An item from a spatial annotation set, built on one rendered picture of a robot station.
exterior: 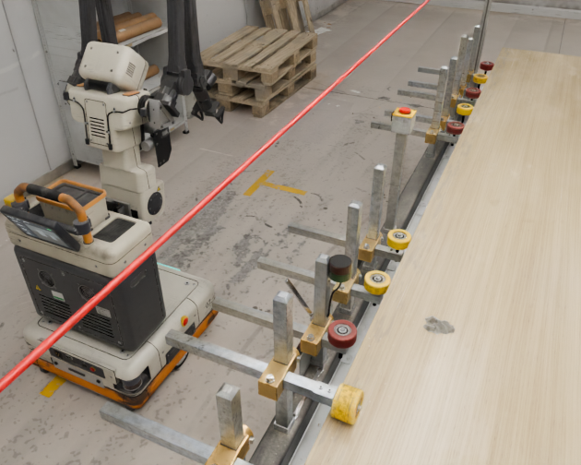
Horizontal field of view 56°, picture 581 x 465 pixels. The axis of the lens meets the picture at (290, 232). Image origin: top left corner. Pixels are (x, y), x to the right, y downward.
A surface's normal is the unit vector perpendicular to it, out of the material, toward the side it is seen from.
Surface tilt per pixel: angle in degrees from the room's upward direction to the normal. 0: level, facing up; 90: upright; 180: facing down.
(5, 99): 90
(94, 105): 82
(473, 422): 0
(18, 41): 90
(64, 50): 90
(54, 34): 90
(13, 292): 0
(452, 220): 0
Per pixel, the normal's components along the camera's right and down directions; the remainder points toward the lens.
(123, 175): -0.42, 0.40
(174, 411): 0.00, -0.82
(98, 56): -0.31, -0.16
